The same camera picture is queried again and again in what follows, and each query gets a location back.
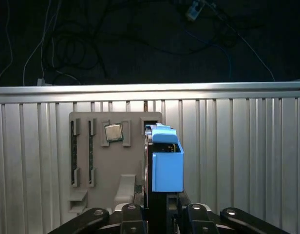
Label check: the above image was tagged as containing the thin blue cable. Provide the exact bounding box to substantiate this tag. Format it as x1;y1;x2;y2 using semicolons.
183;26;233;84

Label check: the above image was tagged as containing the small pale blue device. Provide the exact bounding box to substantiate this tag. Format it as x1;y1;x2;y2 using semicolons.
185;0;206;23

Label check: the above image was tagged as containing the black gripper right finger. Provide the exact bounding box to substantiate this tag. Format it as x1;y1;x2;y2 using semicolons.
178;190;291;234

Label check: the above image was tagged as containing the silver CPU chip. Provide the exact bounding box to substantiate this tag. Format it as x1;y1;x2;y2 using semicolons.
104;123;124;142

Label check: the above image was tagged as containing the hard disk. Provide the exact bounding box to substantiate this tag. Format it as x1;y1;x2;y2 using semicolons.
143;122;185;211

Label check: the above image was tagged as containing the grey parts rack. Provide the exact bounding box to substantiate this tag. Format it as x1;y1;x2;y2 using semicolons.
68;111;163;215

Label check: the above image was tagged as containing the black cable tangle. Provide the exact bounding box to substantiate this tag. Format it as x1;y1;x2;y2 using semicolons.
41;21;109;85

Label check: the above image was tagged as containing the thin white cable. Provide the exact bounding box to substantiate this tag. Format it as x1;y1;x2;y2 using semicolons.
22;0;63;86
0;0;14;85
223;21;276;81

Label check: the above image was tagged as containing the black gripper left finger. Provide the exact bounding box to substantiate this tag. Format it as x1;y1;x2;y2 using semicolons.
47;192;168;234

